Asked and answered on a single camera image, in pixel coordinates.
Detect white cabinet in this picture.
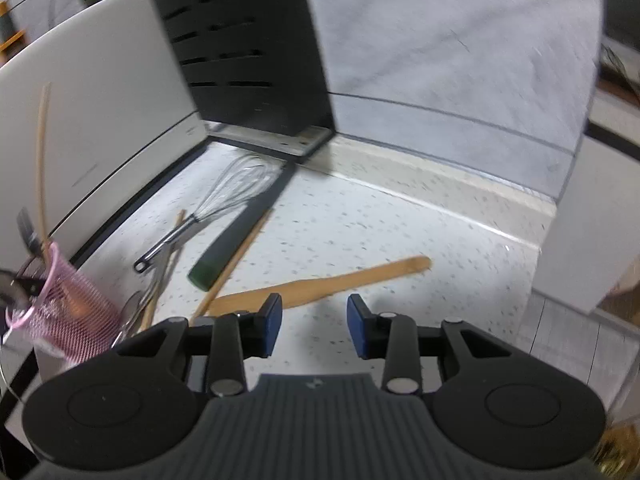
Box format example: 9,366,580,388
532,135,640,313

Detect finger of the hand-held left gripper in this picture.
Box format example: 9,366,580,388
0,269,45,311

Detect wooden spatula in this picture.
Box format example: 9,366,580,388
202,255,432,318

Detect orange hanging tool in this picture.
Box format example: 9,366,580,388
0,1,27,53

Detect black knife block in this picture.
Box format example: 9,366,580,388
141,0,337,163

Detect pink mesh cup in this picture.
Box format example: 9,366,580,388
5,242,126,365

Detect dark knife with green handle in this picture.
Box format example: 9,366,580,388
188,160,297,292

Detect black fork with wooden handle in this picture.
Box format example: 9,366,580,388
16,206,87,318

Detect small steel spoon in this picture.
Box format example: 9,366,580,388
120,291,147,338

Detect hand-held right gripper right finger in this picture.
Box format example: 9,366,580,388
347,294,516,397

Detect white countertop appliance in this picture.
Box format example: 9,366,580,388
0,0,210,431

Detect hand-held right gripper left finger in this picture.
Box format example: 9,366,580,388
116,294,283,398

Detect long steel utensil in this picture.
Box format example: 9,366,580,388
142,245,173,321

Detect long wooden chopstick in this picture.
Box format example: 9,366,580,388
37,81,53,256
137,209,187,333
191,208,275,322

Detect steel whisk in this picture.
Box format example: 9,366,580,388
133,154,271,275

